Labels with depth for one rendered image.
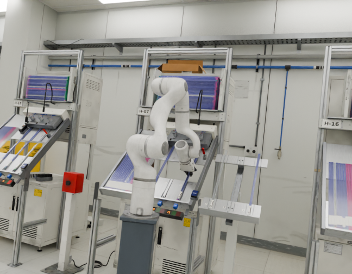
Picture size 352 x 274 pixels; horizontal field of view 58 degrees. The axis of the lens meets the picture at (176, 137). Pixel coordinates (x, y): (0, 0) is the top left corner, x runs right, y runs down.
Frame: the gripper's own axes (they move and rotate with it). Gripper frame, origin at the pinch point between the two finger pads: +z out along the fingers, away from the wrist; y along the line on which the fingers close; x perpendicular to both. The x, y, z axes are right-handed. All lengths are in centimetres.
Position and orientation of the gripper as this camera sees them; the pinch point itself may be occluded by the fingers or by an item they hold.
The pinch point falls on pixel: (189, 173)
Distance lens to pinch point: 224.2
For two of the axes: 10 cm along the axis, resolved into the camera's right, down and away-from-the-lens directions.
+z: 2.0, 6.7, 7.2
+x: -2.4, 7.4, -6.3
